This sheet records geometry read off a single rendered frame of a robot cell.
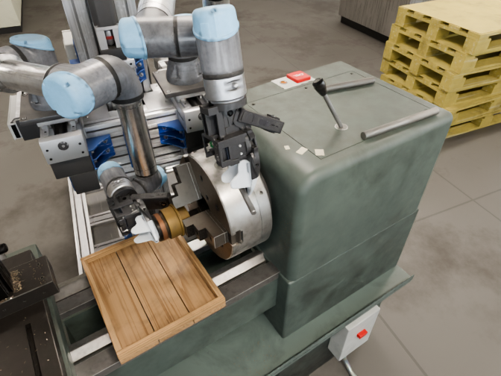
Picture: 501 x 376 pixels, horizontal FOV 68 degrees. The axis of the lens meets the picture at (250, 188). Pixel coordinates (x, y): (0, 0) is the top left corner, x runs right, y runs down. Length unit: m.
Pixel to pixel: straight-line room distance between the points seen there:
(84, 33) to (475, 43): 2.65
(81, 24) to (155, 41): 0.87
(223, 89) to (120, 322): 0.70
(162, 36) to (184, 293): 0.69
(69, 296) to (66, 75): 0.63
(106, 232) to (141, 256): 1.10
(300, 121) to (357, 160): 0.21
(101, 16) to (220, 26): 0.91
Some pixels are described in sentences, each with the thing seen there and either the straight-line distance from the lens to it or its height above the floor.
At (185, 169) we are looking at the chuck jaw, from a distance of 1.01.
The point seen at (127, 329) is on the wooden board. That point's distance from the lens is 1.10.
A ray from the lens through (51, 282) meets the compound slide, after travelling 1.08.
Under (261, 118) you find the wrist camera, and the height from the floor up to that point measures 1.44.
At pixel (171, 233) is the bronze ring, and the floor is 1.08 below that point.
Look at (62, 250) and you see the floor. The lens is 2.63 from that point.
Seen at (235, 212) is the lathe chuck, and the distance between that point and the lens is 0.92.
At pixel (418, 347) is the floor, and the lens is 2.18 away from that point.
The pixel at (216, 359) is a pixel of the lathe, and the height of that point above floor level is 0.54.
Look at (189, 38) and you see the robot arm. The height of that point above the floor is 1.56.
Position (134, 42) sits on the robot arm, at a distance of 0.77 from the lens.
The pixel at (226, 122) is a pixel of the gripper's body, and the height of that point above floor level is 1.44.
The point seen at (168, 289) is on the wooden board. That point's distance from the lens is 1.13.
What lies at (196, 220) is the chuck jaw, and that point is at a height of 1.10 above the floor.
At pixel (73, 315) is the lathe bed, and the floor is 0.84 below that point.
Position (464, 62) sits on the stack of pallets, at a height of 0.70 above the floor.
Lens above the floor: 1.80
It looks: 40 degrees down
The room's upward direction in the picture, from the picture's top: straight up
